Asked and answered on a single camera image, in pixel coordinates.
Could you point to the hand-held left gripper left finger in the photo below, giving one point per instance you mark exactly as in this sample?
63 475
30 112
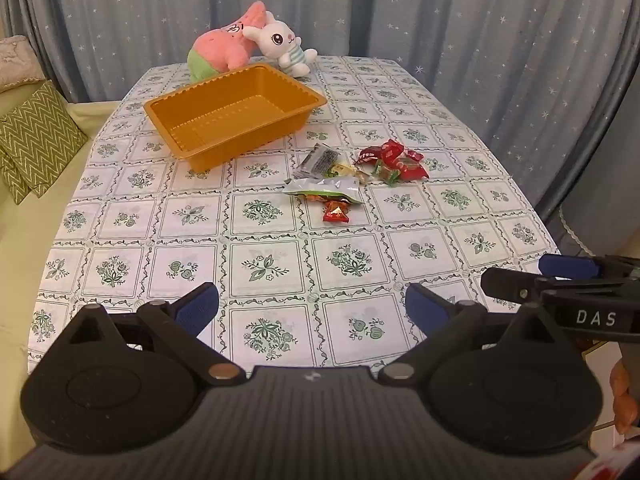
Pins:
197 306

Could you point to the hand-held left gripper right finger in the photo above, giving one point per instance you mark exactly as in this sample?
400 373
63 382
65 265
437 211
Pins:
425 306

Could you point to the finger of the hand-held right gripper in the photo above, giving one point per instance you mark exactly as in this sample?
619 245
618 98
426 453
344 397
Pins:
570 266
510 285

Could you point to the small red gold candy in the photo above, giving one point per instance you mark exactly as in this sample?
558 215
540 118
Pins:
336 212

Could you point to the green candy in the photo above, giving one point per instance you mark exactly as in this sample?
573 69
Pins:
387 175

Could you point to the green white snack packet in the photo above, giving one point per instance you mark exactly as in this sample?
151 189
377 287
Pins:
325 187

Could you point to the black sesame bar packet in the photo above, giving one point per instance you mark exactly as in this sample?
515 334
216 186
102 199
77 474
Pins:
317 160

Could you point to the orange plastic tray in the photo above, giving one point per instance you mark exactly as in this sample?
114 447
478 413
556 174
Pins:
225 110

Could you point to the person's right hand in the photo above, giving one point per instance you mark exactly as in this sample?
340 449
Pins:
627 395

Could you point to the blue lace-trimmed cover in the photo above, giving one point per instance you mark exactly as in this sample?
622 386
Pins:
600 225

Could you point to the floral checked tablecloth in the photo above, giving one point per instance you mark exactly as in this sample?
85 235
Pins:
350 260

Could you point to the yellow snack packet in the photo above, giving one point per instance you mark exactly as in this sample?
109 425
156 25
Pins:
341 170

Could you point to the red white printed cloth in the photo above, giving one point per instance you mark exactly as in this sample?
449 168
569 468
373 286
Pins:
610 465

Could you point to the light green sofa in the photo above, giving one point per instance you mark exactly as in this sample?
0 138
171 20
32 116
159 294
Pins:
30 240

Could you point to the green zigzag cushion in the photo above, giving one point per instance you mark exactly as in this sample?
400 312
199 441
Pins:
40 130

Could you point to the pink starfish plush toy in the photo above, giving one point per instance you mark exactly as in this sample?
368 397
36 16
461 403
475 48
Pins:
220 50

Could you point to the white bunny plush toy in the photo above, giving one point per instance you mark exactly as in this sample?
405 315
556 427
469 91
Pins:
277 37

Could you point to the blue star-print curtain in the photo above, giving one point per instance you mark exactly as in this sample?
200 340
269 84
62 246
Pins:
450 10

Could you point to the beige pillow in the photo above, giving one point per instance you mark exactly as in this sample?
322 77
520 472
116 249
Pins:
20 62

